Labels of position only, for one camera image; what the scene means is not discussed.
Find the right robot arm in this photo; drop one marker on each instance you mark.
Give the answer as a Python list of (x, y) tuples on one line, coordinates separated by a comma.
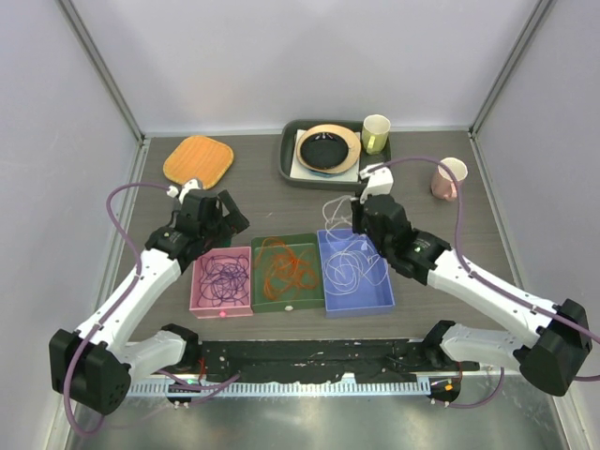
[(546, 342)]

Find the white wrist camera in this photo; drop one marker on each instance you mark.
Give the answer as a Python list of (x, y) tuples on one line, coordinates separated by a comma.
[(185, 187), (378, 180)]

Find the aluminium corner post right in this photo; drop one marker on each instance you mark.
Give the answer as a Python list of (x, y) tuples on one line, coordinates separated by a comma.
[(524, 40)]

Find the aluminium front rail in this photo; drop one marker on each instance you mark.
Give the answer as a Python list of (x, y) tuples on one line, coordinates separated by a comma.
[(497, 365)]

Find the wooden cutting board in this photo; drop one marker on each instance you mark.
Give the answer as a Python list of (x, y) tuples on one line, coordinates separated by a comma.
[(198, 157)]

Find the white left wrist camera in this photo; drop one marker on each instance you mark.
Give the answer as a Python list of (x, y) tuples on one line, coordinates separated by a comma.
[(185, 187)]

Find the pink box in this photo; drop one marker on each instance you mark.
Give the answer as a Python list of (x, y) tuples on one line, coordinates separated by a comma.
[(221, 284)]

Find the white square plate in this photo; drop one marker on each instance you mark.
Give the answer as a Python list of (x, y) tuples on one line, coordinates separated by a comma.
[(299, 171)]

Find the green box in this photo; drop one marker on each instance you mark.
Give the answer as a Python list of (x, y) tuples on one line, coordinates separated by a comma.
[(286, 273)]

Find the blue box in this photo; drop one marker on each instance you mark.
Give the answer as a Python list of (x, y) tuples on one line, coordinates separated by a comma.
[(355, 277)]

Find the white slotted cable duct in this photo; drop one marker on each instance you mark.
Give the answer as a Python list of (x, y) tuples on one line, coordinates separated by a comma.
[(347, 387)]

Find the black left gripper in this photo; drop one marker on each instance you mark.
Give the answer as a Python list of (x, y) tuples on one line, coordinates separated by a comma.
[(234, 223)]

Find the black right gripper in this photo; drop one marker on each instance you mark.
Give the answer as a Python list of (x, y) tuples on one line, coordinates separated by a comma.
[(357, 208)]

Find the black and tan plate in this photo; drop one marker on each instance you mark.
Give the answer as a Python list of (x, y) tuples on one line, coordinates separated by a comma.
[(329, 149)]

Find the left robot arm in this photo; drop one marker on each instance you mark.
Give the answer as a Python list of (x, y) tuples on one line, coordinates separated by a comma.
[(95, 365)]

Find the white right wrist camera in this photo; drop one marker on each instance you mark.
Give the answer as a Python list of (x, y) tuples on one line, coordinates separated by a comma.
[(378, 180)]

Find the pink mug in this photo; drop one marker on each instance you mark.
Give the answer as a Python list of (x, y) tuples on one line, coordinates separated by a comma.
[(449, 176)]

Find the aluminium corner post left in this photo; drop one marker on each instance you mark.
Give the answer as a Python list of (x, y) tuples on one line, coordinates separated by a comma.
[(92, 52)]

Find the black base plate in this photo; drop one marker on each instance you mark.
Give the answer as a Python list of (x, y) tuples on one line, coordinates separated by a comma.
[(309, 358)]

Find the yellow mug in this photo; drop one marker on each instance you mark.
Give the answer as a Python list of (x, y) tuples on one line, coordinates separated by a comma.
[(374, 135)]

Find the aluminium corner post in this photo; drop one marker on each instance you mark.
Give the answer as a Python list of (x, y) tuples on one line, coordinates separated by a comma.
[(92, 52), (524, 40)]

